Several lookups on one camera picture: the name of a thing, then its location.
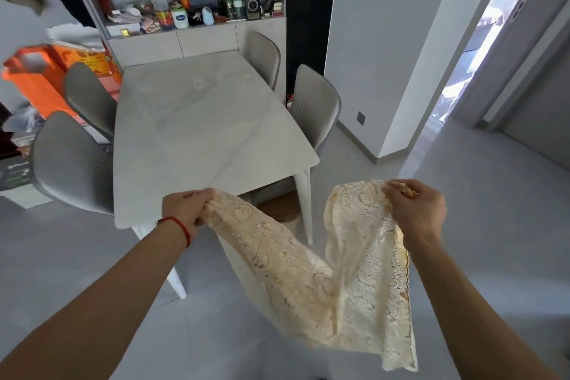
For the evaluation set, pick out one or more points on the person's right hand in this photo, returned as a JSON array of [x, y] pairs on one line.
[[418, 210]]

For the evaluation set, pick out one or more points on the person's left hand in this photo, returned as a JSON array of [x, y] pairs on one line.
[[187, 206]]

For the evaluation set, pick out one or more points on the beige lace tablecloth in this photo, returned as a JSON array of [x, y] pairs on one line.
[[347, 295]]

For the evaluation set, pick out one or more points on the person's left forearm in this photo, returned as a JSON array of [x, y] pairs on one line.
[[89, 304]]

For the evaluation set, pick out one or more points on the person's right forearm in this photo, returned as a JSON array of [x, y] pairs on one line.
[[467, 317]]

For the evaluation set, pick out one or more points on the beige brown rice cooker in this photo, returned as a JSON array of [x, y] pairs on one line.
[[278, 208]]

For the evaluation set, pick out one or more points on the grey upholstered chair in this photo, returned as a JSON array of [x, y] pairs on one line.
[[314, 103], [265, 59], [89, 99], [71, 161]]

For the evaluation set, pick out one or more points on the pink box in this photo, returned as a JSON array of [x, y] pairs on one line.
[[109, 88]]

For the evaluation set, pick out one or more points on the small bottle red cap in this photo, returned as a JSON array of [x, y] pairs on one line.
[[289, 101]]

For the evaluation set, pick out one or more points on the plain grey door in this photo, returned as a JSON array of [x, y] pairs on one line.
[[543, 126]]

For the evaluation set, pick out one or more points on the grey door silver lock plate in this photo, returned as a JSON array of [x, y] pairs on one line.
[[503, 72]]

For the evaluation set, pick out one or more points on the pink striped packet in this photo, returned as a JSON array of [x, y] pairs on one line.
[[149, 27]]

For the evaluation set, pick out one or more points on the black pouch with keys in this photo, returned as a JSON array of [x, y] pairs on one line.
[[196, 19]]

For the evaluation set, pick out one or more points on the white jar blue label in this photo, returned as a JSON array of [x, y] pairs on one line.
[[180, 18]]

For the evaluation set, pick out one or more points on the clear plastic bag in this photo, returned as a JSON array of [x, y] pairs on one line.
[[20, 119]]

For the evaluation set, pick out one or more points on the white flat box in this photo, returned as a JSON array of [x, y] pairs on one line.
[[116, 30]]

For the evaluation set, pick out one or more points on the orange paper bag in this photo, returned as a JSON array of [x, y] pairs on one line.
[[40, 86]]

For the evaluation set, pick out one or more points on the light blue small vase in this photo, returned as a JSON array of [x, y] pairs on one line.
[[208, 16]]

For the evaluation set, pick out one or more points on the dark sauce bottle red label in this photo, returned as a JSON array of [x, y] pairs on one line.
[[164, 16]]

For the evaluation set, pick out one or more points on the small brown dish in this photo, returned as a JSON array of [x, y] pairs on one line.
[[220, 18]]

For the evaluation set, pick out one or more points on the clear jar white lid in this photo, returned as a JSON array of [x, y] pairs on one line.
[[239, 11]]

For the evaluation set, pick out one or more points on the white crumpled paper bag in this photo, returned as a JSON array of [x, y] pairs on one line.
[[71, 34]]

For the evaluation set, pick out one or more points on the black trophy plaque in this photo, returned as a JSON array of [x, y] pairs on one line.
[[253, 5]]

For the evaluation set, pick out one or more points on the small cream box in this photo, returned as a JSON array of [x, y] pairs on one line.
[[278, 10]]

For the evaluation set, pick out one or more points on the red canister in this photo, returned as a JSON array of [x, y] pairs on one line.
[[104, 1]]

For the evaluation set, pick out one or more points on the dark wall socket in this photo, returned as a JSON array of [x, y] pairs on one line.
[[361, 118]]

